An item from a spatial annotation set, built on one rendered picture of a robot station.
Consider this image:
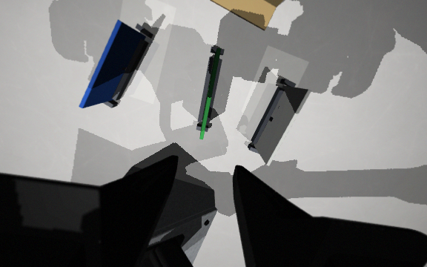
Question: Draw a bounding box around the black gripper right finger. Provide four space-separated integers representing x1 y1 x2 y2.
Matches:
233 165 427 267

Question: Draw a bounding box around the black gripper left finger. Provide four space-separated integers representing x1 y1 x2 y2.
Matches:
0 155 179 267

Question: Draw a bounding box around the tan slotted board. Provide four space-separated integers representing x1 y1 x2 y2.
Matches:
210 0 283 30

